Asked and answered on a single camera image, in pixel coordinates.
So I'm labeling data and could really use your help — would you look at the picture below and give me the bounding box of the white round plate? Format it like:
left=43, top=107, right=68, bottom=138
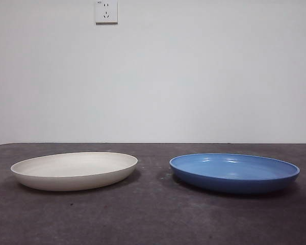
left=10, top=152, right=139, bottom=192

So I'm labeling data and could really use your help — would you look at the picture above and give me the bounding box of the blue round plate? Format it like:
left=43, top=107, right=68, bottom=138
left=169, top=153, right=301, bottom=194

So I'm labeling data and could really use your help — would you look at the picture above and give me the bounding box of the white wall socket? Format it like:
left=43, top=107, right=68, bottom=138
left=95, top=0, right=118, bottom=26

